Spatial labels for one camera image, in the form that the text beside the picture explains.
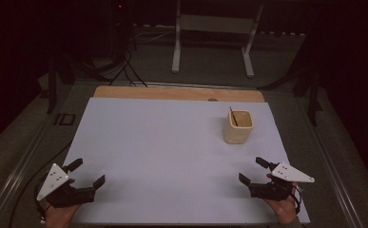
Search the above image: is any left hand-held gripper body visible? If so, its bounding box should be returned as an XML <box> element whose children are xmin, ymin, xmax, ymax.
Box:
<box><xmin>36</xmin><ymin>162</ymin><xmax>96</xmax><ymax>209</ymax></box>

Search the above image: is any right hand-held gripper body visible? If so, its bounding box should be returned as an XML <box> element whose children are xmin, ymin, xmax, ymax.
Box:
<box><xmin>248</xmin><ymin>161</ymin><xmax>316</xmax><ymax>202</ymax></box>

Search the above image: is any cream square ceramic cup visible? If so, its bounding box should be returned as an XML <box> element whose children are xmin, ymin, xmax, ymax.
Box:
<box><xmin>223</xmin><ymin>108</ymin><xmax>255</xmax><ymax>145</ymax></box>

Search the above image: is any thin black pencil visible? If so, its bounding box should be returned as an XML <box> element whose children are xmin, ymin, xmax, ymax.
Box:
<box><xmin>229</xmin><ymin>106</ymin><xmax>239</xmax><ymax>127</ymax></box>

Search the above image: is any person's right hand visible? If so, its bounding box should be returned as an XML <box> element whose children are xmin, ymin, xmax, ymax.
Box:
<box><xmin>261</xmin><ymin>173</ymin><xmax>300</xmax><ymax>226</ymax></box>

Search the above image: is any person's left hand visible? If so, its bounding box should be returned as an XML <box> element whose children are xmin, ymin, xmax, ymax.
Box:
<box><xmin>44</xmin><ymin>203</ymin><xmax>81</xmax><ymax>228</ymax></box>

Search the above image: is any white paper sheet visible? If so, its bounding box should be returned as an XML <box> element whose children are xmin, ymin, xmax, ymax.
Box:
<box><xmin>63</xmin><ymin>97</ymin><xmax>311</xmax><ymax>225</ymax></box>

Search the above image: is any black floor stand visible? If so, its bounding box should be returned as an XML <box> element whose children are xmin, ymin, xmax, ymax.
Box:
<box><xmin>257</xmin><ymin>31</ymin><xmax>324</xmax><ymax>126</ymax></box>
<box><xmin>47</xmin><ymin>56</ymin><xmax>75</xmax><ymax>114</ymax></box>

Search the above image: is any white metal stand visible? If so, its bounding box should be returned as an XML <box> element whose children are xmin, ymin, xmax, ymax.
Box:
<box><xmin>171</xmin><ymin>0</ymin><xmax>265</xmax><ymax>79</ymax></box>

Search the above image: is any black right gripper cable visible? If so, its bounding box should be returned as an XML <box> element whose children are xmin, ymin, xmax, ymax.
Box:
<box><xmin>292</xmin><ymin>184</ymin><xmax>302</xmax><ymax>215</ymax></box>

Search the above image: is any long black floor cable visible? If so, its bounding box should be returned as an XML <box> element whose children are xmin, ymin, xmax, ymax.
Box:
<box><xmin>8</xmin><ymin>142</ymin><xmax>73</xmax><ymax>228</ymax></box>

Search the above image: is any black rectangular floor frame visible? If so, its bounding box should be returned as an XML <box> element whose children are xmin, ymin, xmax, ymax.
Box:
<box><xmin>53</xmin><ymin>113</ymin><xmax>77</xmax><ymax>126</ymax></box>

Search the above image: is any white cable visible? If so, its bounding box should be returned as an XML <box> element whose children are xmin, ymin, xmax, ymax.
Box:
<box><xmin>133</xmin><ymin>28</ymin><xmax>177</xmax><ymax>45</ymax></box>

